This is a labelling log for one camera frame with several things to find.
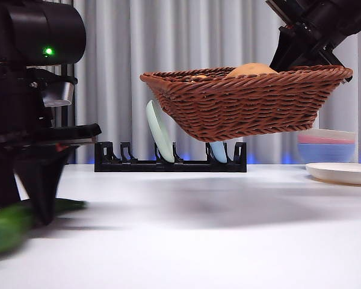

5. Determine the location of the black dish rack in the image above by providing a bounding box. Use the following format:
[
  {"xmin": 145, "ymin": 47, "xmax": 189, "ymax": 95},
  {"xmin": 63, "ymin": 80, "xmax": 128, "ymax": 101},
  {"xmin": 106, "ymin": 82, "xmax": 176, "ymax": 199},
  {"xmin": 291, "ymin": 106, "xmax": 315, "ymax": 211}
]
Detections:
[{"xmin": 94, "ymin": 140, "xmax": 247, "ymax": 173}]

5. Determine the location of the pink bowl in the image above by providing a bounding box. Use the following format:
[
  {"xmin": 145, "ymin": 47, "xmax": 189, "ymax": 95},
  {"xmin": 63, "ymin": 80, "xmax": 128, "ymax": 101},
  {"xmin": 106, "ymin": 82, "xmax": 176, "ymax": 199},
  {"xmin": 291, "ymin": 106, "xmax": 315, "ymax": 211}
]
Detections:
[{"xmin": 297, "ymin": 134, "xmax": 356, "ymax": 146}]

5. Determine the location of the white plate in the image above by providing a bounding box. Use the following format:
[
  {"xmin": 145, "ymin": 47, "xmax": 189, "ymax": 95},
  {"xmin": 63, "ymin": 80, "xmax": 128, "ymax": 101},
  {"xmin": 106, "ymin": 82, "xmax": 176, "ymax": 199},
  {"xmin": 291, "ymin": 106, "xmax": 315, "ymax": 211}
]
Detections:
[{"xmin": 306, "ymin": 162, "xmax": 361, "ymax": 186}]

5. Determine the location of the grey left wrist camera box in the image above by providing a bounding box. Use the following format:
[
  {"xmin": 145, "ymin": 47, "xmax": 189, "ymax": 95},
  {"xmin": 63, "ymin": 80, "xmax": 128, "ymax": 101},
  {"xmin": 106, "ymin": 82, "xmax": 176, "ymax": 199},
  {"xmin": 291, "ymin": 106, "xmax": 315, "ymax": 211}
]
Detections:
[{"xmin": 41, "ymin": 81, "xmax": 76, "ymax": 107}]

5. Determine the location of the brown wicker basket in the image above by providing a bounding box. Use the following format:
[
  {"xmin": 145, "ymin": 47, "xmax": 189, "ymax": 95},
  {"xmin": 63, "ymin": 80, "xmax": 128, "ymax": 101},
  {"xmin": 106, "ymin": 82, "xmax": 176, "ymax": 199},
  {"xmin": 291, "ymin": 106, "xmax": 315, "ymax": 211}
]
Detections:
[{"xmin": 139, "ymin": 64, "xmax": 354, "ymax": 143}]

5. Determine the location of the light blue plate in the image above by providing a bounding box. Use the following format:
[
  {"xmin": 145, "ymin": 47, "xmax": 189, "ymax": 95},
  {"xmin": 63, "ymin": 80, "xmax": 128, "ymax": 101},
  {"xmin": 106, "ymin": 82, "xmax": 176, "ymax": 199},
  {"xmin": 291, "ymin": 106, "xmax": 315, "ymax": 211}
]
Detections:
[{"xmin": 209, "ymin": 141, "xmax": 228, "ymax": 164}]

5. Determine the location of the green cucumber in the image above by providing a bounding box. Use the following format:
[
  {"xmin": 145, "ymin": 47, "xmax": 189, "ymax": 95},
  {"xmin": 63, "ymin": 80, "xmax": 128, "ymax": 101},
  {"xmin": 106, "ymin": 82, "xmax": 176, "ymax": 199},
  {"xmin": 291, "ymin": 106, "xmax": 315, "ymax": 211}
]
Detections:
[{"xmin": 0, "ymin": 198, "xmax": 88, "ymax": 255}]

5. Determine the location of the yellow-brown potato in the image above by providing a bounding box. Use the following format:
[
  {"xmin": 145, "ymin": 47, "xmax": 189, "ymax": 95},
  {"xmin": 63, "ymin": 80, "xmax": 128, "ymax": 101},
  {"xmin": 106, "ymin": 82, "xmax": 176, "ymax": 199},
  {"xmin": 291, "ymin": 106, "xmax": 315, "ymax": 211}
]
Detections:
[{"xmin": 227, "ymin": 63, "xmax": 277, "ymax": 78}]

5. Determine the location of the blue glowing light strip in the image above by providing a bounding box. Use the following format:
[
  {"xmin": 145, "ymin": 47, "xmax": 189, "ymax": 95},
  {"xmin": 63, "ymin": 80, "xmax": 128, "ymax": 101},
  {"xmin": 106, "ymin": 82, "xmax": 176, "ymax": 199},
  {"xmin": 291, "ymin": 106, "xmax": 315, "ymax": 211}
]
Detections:
[{"xmin": 149, "ymin": 152, "xmax": 361, "ymax": 166}]

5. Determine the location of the grey pleated curtain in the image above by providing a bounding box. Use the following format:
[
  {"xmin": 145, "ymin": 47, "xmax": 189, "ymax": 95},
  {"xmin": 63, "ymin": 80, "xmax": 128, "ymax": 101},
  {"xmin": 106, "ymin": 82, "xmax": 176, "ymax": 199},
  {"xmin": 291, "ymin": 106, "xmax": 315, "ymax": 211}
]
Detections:
[{"xmin": 73, "ymin": 0, "xmax": 361, "ymax": 166}]

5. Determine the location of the pale green plate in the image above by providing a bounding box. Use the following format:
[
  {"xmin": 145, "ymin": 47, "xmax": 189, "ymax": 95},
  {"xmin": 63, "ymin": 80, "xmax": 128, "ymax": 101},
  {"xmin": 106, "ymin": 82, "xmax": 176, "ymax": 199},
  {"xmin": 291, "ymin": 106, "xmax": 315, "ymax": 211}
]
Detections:
[{"xmin": 146, "ymin": 100, "xmax": 177, "ymax": 163}]

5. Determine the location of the blue bowl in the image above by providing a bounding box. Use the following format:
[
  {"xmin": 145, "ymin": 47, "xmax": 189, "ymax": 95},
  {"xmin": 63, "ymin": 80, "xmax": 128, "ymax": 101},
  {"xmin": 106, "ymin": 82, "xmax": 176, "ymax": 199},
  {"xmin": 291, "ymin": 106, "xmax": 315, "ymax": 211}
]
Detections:
[{"xmin": 297, "ymin": 143, "xmax": 356, "ymax": 164}]

